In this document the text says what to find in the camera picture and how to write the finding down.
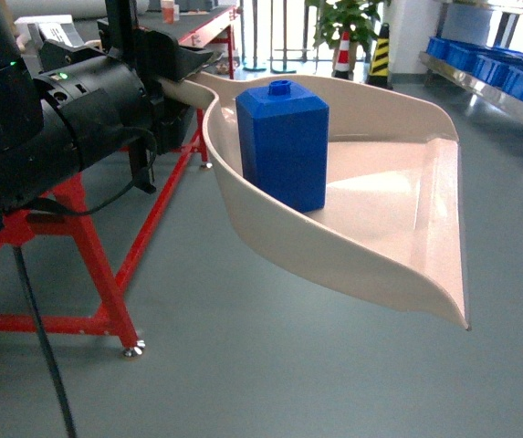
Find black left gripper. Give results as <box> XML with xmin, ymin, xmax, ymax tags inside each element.
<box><xmin>99</xmin><ymin>1</ymin><xmax>214</xmax><ymax>192</ymax></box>

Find blue plastic block part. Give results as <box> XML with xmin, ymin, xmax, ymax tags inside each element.
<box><xmin>235</xmin><ymin>79</ymin><xmax>329</xmax><ymax>213</ymax></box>

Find beige plastic dustpan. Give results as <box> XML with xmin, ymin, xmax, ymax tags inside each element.
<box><xmin>161</xmin><ymin>73</ymin><xmax>471</xmax><ymax>329</ymax></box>

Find blue bins on distant shelf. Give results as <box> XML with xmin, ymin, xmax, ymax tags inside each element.
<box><xmin>426</xmin><ymin>36</ymin><xmax>523</xmax><ymax>101</ymax></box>

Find stainless steel roller shelf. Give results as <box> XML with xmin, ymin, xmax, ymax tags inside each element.
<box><xmin>419</xmin><ymin>1</ymin><xmax>523</xmax><ymax>122</ymax></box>

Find orange bottle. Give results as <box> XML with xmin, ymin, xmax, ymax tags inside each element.
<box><xmin>160</xmin><ymin>0</ymin><xmax>180</xmax><ymax>24</ymax></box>

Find green potted plant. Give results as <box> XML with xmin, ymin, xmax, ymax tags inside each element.
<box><xmin>304</xmin><ymin>0</ymin><xmax>392</xmax><ymax>52</ymax></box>

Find red white traffic cone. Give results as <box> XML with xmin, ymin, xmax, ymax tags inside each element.
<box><xmin>333</xmin><ymin>30</ymin><xmax>351</xmax><ymax>80</ymax></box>

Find black yellow traffic bollard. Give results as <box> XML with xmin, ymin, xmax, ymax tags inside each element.
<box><xmin>366</xmin><ymin>23</ymin><xmax>392</xmax><ymax>89</ymax></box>

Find red metal table frame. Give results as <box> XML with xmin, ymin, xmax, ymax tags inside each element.
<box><xmin>0</xmin><ymin>5</ymin><xmax>239</xmax><ymax>360</ymax></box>

